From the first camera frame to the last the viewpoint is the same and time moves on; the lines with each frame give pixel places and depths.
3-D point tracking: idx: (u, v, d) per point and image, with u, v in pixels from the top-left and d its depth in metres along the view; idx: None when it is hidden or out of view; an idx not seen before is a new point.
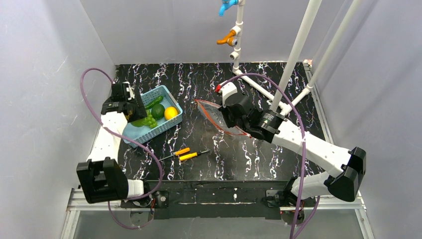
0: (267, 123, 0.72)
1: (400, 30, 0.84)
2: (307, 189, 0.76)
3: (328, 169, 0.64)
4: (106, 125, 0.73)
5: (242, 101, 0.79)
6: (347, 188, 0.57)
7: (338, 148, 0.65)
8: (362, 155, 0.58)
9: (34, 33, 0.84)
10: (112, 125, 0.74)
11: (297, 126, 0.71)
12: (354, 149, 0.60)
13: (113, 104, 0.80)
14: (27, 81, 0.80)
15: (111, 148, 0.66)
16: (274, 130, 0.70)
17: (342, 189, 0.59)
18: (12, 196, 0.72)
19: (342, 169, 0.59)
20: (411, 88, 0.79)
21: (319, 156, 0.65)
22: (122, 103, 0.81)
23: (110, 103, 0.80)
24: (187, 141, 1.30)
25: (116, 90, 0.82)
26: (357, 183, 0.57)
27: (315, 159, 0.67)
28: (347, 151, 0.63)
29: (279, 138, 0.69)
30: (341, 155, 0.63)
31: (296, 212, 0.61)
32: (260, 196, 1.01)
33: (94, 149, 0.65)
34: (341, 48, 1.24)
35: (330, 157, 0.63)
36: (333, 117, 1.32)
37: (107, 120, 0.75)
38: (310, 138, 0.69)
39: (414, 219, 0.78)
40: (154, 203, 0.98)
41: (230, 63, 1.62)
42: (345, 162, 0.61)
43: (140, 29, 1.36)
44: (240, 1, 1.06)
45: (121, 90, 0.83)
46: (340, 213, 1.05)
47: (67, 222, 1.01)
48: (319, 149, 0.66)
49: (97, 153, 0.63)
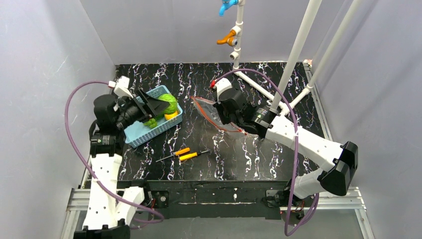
0: (261, 118, 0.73)
1: (400, 30, 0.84)
2: (304, 186, 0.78)
3: (320, 163, 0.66)
4: (99, 178, 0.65)
5: (236, 96, 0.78)
6: (339, 183, 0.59)
7: (330, 142, 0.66)
8: (353, 149, 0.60)
9: (34, 33, 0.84)
10: (105, 176, 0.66)
11: (290, 121, 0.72)
12: (346, 144, 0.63)
13: (103, 139, 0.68)
14: (27, 81, 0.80)
15: (108, 209, 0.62)
16: (267, 125, 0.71)
17: (332, 182, 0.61)
18: (12, 196, 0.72)
19: (333, 163, 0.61)
20: (411, 88, 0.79)
21: (312, 151, 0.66)
22: (113, 135, 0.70)
23: (99, 139, 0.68)
24: (187, 141, 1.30)
25: (102, 117, 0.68)
26: (348, 178, 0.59)
27: (308, 153, 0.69)
28: (339, 145, 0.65)
29: (273, 133, 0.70)
30: (333, 149, 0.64)
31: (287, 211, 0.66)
32: (260, 196, 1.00)
33: (89, 212, 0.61)
34: (340, 48, 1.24)
35: (323, 151, 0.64)
36: (333, 117, 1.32)
37: (99, 167, 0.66)
38: (303, 132, 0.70)
39: (414, 219, 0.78)
40: (154, 203, 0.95)
41: (230, 63, 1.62)
42: (337, 155, 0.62)
43: (140, 29, 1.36)
44: (240, 1, 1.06)
45: (108, 116, 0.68)
46: (340, 213, 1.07)
47: (67, 222, 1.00)
48: (311, 143, 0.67)
49: (93, 222, 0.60)
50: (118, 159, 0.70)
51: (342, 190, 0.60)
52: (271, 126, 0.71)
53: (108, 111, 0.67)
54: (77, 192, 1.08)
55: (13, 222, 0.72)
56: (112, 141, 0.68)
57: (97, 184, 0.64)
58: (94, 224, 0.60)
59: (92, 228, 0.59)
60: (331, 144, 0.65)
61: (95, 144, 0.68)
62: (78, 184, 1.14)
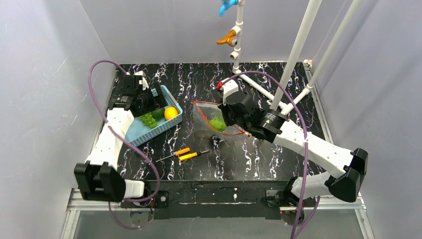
0: (269, 123, 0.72)
1: (400, 30, 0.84)
2: (307, 189, 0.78)
3: (329, 169, 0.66)
4: (111, 124, 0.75)
5: (244, 100, 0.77)
6: (347, 188, 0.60)
7: (340, 149, 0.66)
8: (364, 156, 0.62)
9: (34, 34, 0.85)
10: (116, 124, 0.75)
11: (299, 127, 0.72)
12: (356, 150, 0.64)
13: (122, 98, 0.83)
14: (27, 81, 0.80)
15: (111, 151, 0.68)
16: (276, 130, 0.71)
17: (343, 189, 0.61)
18: (12, 196, 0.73)
19: (344, 170, 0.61)
20: (411, 88, 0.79)
21: (322, 157, 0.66)
22: (130, 98, 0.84)
23: (119, 98, 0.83)
24: (187, 141, 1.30)
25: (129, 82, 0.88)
26: (358, 184, 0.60)
27: (317, 160, 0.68)
28: (349, 152, 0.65)
29: (282, 138, 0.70)
30: (343, 156, 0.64)
31: (298, 211, 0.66)
32: (260, 196, 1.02)
33: (94, 150, 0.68)
34: (340, 48, 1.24)
35: (333, 158, 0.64)
36: (333, 118, 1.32)
37: (113, 118, 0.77)
38: (313, 138, 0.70)
39: (414, 220, 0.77)
40: (154, 203, 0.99)
41: (230, 63, 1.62)
42: (347, 163, 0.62)
43: (140, 29, 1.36)
44: (240, 1, 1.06)
45: (133, 81, 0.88)
46: (340, 213, 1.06)
47: (67, 222, 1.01)
48: (321, 150, 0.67)
49: (96, 157, 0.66)
50: (130, 116, 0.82)
51: (351, 196, 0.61)
52: (281, 132, 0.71)
53: (134, 79, 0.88)
54: (77, 192, 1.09)
55: (12, 222, 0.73)
56: (129, 100, 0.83)
57: (109, 130, 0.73)
58: (97, 160, 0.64)
59: (93, 164, 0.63)
60: (341, 151, 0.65)
61: (115, 103, 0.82)
62: None
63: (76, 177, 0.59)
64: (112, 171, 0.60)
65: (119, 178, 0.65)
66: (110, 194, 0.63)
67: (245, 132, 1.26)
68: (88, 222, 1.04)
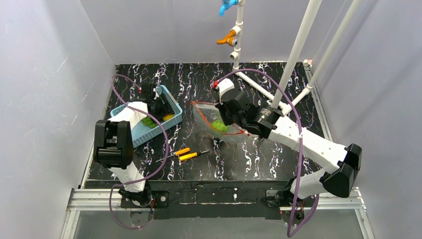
0: (264, 119, 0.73)
1: (400, 30, 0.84)
2: (306, 189, 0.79)
3: (324, 165, 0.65)
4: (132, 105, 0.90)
5: (238, 96, 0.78)
6: (341, 184, 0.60)
7: (334, 145, 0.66)
8: (358, 152, 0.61)
9: (34, 34, 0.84)
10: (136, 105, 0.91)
11: (294, 123, 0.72)
12: (350, 146, 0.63)
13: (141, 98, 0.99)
14: (27, 81, 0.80)
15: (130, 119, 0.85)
16: (271, 126, 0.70)
17: (337, 185, 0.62)
18: (12, 195, 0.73)
19: (337, 165, 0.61)
20: (411, 88, 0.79)
21: (316, 153, 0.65)
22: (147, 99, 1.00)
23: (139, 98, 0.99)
24: (186, 141, 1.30)
25: (145, 88, 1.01)
26: (352, 179, 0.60)
27: (312, 155, 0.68)
28: (343, 148, 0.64)
29: (276, 133, 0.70)
30: (338, 151, 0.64)
31: (293, 210, 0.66)
32: (260, 196, 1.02)
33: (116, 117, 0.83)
34: (340, 48, 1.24)
35: (327, 154, 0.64)
36: (333, 118, 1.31)
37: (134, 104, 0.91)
38: (307, 134, 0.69)
39: (413, 219, 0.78)
40: (154, 203, 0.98)
41: (230, 63, 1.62)
42: (341, 158, 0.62)
43: (140, 29, 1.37)
44: (240, 1, 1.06)
45: (149, 89, 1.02)
46: (340, 213, 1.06)
47: (67, 222, 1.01)
48: (316, 146, 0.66)
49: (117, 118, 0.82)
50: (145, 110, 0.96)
51: (345, 192, 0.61)
52: (276, 127, 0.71)
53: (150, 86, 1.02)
54: (77, 192, 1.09)
55: (12, 222, 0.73)
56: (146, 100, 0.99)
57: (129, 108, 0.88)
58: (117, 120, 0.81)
59: (111, 122, 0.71)
60: (336, 147, 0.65)
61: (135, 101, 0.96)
62: (78, 183, 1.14)
63: (97, 127, 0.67)
64: (127, 125, 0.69)
65: (130, 141, 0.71)
66: (120, 150, 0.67)
67: (245, 132, 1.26)
68: (88, 222, 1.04)
